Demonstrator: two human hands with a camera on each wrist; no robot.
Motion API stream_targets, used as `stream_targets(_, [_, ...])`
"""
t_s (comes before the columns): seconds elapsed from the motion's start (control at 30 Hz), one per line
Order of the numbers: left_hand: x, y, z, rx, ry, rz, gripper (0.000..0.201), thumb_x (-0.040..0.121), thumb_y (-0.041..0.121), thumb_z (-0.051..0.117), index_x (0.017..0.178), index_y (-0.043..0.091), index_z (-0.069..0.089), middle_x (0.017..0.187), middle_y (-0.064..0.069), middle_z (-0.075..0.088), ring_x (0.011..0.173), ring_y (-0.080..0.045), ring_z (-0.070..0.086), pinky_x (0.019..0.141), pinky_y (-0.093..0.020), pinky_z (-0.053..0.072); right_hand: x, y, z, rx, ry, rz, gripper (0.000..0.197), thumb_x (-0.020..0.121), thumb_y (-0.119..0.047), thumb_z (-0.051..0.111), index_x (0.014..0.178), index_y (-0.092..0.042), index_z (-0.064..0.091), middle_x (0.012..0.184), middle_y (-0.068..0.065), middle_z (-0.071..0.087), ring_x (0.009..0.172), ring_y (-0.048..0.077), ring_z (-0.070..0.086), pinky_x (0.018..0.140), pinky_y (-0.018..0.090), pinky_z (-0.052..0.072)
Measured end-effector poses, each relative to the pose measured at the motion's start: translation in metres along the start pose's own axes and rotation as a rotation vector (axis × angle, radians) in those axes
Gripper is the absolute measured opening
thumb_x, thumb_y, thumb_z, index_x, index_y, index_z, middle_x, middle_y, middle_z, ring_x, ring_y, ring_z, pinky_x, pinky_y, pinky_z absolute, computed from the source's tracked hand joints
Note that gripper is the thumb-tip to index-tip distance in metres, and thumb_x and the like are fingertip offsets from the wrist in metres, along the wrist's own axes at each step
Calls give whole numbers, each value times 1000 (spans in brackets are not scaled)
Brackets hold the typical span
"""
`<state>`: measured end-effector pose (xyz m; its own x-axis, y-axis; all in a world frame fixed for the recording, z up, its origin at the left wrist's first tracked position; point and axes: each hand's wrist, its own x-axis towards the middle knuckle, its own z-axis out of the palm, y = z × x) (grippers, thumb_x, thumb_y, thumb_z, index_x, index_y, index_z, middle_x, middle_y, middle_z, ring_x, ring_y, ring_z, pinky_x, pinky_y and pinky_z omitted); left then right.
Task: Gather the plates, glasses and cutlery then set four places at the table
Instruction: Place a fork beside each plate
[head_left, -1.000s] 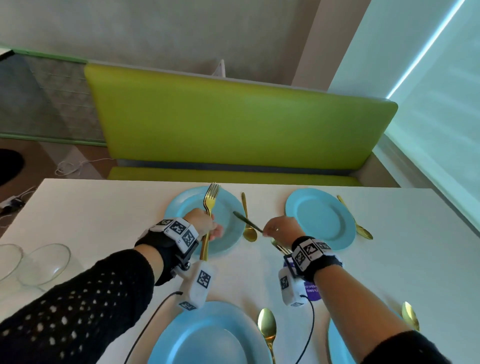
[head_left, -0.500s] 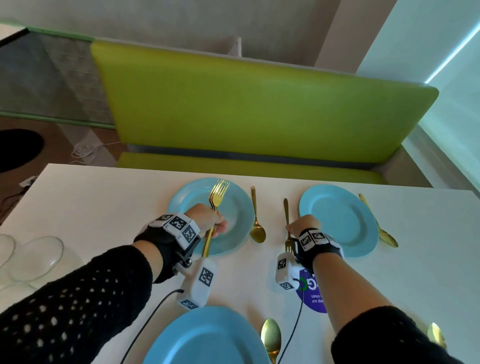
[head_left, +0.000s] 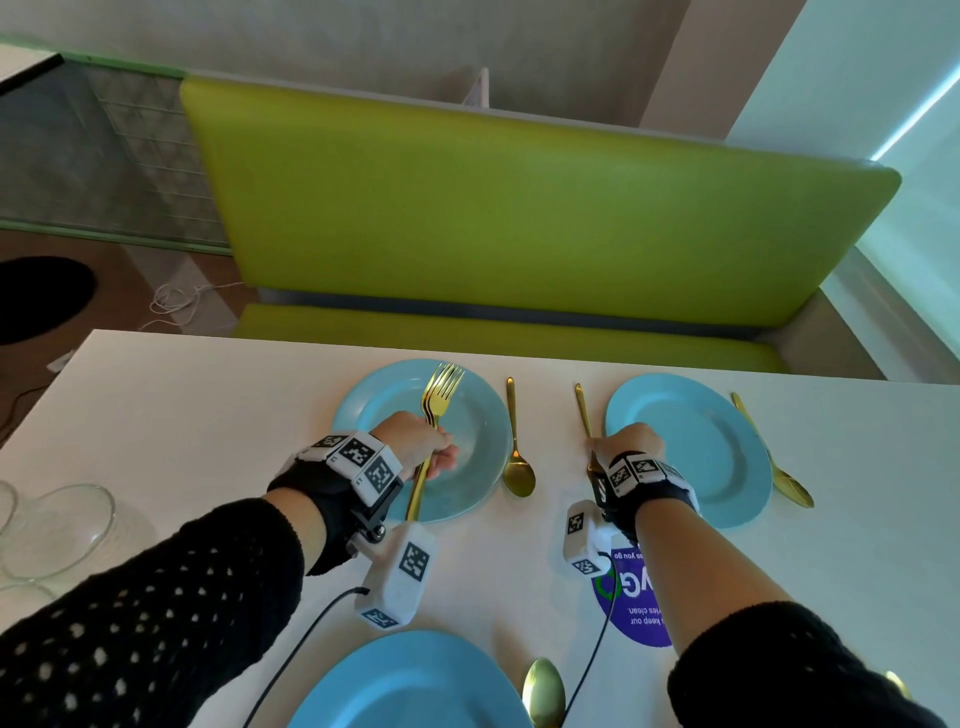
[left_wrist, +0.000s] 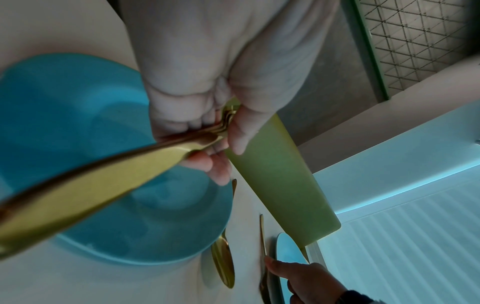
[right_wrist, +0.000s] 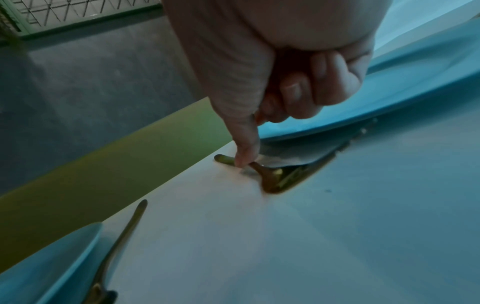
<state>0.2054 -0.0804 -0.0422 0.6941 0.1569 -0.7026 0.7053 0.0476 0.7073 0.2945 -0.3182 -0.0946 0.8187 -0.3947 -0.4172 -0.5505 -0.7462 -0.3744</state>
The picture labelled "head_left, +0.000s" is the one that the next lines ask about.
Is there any person's right hand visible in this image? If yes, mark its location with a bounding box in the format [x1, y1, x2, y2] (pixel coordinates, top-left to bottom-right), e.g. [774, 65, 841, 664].
[584, 422, 667, 481]

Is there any person's left hand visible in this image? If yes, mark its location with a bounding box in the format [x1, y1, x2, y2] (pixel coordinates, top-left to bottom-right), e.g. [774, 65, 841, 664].
[372, 410, 460, 485]

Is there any light blue plate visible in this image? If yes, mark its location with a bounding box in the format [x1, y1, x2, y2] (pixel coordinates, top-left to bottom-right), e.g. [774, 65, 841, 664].
[288, 629, 534, 728]
[604, 373, 774, 530]
[332, 358, 514, 524]

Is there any person's left forearm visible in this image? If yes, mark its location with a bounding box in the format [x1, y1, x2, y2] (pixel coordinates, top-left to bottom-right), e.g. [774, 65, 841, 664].
[0, 487, 331, 728]

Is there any person's right forearm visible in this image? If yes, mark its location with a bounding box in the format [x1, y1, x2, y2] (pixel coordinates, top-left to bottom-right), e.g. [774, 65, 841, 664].
[635, 498, 950, 728]

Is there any black right wristband with markers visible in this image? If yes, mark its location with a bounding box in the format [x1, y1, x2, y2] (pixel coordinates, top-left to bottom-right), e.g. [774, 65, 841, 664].
[590, 449, 701, 545]

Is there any black wristband with markers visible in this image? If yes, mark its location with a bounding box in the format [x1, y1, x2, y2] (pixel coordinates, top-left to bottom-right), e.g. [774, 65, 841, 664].
[267, 429, 406, 575]
[590, 449, 701, 545]

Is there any black left wristband with markers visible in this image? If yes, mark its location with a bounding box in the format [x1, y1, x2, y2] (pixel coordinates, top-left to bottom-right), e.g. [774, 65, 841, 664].
[267, 429, 406, 575]

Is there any round purple sticker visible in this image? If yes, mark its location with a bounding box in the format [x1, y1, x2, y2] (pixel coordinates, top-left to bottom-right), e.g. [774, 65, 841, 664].
[592, 547, 676, 649]

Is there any green padded bench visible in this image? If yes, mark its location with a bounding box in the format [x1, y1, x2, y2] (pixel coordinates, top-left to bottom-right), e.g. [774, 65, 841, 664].
[179, 74, 904, 374]

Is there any white window blind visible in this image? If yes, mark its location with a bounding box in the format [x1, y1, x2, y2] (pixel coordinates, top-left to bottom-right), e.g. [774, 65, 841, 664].
[858, 67, 960, 346]

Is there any green framed mesh partition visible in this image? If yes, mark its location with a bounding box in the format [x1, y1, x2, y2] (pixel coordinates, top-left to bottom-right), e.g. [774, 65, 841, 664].
[0, 52, 234, 256]

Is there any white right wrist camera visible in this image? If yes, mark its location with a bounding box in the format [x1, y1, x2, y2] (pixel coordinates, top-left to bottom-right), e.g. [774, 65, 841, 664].
[562, 500, 635, 579]

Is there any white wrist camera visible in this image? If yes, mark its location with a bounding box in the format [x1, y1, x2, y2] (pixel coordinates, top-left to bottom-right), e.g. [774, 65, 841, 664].
[353, 522, 439, 630]
[562, 500, 635, 579]

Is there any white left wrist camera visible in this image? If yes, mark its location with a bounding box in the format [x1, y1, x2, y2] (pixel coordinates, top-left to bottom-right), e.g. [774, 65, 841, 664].
[353, 522, 439, 630]

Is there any black right camera cable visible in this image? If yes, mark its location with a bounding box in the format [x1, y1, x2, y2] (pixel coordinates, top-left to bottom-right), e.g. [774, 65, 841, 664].
[562, 551, 624, 728]

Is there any black camera cable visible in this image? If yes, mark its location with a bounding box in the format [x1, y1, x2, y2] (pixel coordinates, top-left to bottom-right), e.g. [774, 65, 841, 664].
[562, 551, 624, 728]
[239, 587, 373, 728]

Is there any black left camera cable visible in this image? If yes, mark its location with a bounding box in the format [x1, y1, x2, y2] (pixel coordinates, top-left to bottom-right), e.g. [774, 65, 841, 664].
[239, 587, 373, 728]

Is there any white floor cable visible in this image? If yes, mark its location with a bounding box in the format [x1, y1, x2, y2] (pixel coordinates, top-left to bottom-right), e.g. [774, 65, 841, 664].
[138, 281, 245, 331]

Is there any black floor cable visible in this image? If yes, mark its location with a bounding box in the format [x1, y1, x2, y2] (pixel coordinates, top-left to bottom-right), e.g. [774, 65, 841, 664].
[0, 382, 54, 444]

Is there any white table black pedestal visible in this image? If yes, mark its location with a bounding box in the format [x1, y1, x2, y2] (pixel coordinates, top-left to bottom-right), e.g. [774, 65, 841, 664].
[0, 44, 97, 346]

